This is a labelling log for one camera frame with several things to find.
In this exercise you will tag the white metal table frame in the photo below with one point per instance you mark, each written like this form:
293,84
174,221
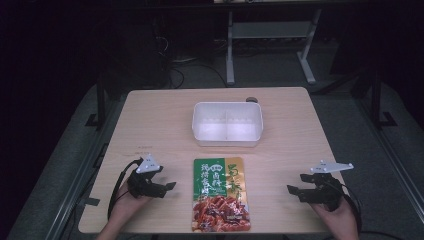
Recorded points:
266,30

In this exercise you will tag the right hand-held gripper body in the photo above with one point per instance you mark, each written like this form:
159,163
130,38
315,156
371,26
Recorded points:
325,191

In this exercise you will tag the green and gold snack packet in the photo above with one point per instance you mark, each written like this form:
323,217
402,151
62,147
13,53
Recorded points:
220,196

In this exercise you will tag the white plastic container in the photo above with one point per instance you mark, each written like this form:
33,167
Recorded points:
227,125

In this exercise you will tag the small dark round knob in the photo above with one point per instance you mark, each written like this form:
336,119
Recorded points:
251,99

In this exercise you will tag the black metal stand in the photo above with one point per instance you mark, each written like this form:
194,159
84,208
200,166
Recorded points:
100,103
378,100

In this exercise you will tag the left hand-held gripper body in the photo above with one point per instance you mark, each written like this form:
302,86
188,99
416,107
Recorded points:
146,188

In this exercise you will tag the aluminium rail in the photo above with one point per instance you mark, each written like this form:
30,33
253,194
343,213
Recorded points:
76,190
390,160

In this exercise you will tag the person's right hand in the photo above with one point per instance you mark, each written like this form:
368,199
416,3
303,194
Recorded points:
340,218

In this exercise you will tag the person's left hand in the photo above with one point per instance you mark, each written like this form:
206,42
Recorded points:
125,208

